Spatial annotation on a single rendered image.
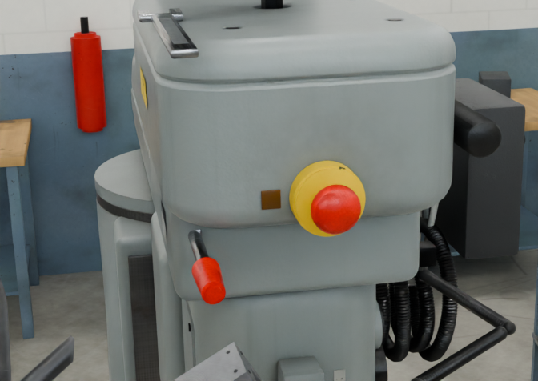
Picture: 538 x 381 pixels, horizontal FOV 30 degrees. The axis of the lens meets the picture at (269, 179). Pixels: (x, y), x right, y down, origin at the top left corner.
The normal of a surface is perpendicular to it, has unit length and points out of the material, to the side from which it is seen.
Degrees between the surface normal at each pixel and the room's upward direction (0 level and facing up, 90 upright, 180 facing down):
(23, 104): 90
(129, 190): 0
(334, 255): 90
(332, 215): 91
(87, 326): 0
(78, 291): 0
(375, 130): 90
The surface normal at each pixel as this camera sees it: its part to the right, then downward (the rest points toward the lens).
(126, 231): -0.02, -0.96
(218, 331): -0.48, 0.26
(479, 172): 0.18, 0.28
